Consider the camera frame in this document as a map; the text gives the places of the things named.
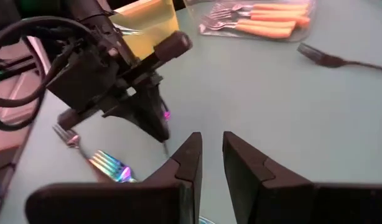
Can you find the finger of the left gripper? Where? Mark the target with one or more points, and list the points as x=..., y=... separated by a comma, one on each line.
x=153, y=115
x=122, y=112

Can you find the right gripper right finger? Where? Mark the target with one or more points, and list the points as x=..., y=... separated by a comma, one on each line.
x=303, y=205

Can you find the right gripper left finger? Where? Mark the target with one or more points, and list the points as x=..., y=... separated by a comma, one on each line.
x=132, y=205

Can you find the long dark spoon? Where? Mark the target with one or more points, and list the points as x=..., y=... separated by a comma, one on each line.
x=68, y=137

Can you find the yellow plastic bin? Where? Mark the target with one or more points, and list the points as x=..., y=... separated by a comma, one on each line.
x=147, y=28

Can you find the black metal fork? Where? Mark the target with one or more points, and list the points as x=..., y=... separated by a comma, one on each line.
x=321, y=59

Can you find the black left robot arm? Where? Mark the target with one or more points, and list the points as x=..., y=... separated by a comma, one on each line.
x=85, y=9

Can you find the green table mat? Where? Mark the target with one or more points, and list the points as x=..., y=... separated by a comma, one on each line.
x=256, y=93

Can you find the clear plastic container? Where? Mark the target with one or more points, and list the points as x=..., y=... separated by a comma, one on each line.
x=192, y=12

